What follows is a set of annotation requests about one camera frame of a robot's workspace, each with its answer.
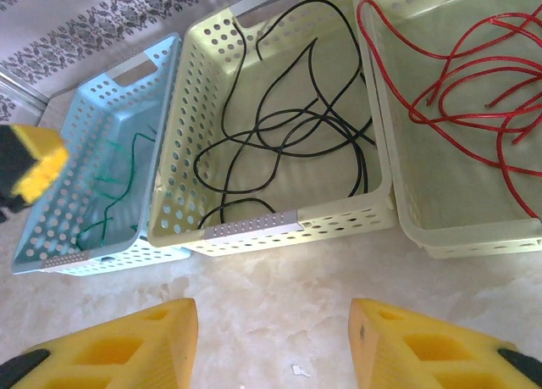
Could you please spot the yellow perforated plastic basket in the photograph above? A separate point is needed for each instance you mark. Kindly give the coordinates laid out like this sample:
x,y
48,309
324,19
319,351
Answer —
x,y
296,173
457,185

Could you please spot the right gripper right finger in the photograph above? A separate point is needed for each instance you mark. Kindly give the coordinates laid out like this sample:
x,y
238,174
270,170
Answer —
x,y
423,355

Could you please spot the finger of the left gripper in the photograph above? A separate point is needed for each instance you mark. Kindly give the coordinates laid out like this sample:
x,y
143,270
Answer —
x,y
34,164

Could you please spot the blue perforated plastic basket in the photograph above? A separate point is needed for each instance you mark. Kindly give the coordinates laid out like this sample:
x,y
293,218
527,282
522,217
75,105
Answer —
x,y
106,126

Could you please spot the left aluminium frame post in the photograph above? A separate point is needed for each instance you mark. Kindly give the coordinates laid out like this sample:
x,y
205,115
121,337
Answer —
x,y
17,88

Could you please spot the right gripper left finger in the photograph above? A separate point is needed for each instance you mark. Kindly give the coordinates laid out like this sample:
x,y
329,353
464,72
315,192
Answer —
x,y
127,355

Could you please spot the white paper scrap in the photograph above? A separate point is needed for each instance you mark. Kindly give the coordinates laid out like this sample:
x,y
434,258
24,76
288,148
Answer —
x,y
300,370

